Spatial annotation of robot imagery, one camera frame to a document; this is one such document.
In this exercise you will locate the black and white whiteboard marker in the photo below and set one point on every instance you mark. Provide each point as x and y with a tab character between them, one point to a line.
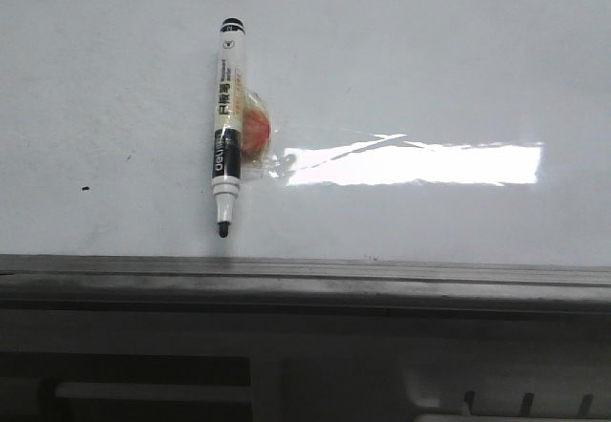
228	122

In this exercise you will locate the white whiteboard with grey frame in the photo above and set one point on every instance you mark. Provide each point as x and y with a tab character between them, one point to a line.
430	153

